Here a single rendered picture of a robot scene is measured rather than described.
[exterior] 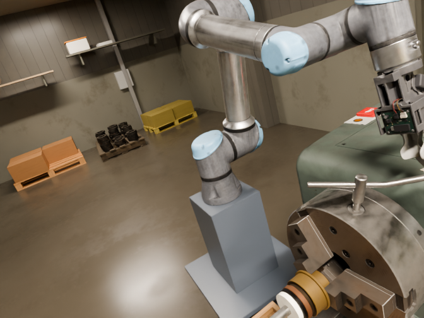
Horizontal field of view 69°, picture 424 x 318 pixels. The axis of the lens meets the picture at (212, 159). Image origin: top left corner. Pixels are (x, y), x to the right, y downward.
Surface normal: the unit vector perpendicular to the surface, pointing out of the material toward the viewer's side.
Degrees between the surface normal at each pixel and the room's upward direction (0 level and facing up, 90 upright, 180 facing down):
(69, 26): 90
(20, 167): 90
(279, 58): 90
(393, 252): 51
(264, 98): 90
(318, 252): 59
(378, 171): 35
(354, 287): 1
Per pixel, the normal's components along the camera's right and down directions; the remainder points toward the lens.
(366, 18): -0.82, 0.41
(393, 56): -0.56, 0.37
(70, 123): 0.44, 0.21
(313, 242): 0.29, -0.31
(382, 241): 0.14, -0.54
